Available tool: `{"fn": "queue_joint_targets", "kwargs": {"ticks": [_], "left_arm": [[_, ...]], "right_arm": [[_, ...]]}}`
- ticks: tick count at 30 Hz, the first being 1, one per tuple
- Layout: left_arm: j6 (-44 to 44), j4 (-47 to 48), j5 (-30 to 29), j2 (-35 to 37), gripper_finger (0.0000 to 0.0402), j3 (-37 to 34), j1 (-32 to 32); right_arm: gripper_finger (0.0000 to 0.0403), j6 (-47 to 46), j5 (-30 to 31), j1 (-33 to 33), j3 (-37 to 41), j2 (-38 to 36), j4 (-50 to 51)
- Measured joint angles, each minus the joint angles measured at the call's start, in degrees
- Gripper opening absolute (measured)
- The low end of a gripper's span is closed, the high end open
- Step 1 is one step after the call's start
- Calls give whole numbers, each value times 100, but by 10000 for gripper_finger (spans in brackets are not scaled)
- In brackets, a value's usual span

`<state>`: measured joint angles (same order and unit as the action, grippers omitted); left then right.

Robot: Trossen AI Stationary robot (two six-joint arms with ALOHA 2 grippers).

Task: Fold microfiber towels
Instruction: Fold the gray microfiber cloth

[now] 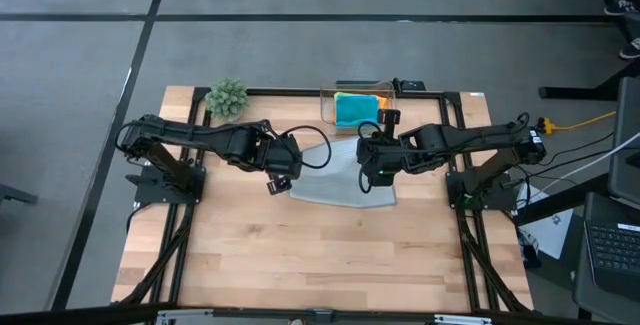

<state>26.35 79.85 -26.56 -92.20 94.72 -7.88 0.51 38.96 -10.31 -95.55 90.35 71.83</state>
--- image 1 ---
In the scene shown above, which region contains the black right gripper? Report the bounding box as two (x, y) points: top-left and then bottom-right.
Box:
(355, 108), (404, 189)

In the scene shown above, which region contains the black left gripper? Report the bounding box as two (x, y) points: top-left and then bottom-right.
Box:
(259, 132), (305, 196)

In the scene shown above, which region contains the grey microfiber towel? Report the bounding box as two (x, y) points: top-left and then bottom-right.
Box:
(288, 136), (399, 210)

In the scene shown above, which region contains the teal microfiber towel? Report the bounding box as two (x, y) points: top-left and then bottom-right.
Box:
(334, 95), (380, 127)

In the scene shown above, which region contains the lime green microfiber towel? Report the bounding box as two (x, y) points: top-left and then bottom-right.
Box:
(333, 91), (380, 131)

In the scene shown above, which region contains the clear plastic bin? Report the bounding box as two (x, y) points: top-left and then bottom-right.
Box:
(319, 80), (397, 136)

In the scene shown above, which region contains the potted artificial green plant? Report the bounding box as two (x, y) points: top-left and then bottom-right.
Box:
(204, 77), (250, 122)

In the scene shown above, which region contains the white laptop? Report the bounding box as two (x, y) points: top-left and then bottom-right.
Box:
(514, 182), (575, 260)

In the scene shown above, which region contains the black desk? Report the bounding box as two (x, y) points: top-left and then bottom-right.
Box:
(538, 0), (640, 101)

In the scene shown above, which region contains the dark grey monitor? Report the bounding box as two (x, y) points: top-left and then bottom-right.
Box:
(607, 77), (640, 206)

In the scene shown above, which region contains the dark grey laptop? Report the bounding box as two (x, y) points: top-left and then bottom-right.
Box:
(572, 192), (640, 316)

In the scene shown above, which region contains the black stand foot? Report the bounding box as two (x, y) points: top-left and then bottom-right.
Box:
(0, 183), (39, 205)

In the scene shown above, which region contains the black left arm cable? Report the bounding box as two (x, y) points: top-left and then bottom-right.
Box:
(269, 124), (333, 170)

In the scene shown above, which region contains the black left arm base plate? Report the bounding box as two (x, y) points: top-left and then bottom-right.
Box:
(124, 164), (206, 205)

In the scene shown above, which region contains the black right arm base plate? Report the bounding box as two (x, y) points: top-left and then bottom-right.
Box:
(446, 170), (519, 211)

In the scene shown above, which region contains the silver metal bracket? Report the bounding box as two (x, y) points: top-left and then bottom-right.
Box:
(432, 313), (494, 325)
(154, 308), (216, 325)

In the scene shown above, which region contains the black floor cable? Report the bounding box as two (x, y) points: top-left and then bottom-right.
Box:
(529, 132), (616, 186)

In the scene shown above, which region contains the yellow cable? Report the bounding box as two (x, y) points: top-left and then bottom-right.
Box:
(538, 111), (617, 136)

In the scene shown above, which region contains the white cable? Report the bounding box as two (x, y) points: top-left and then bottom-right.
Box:
(542, 132), (640, 192)

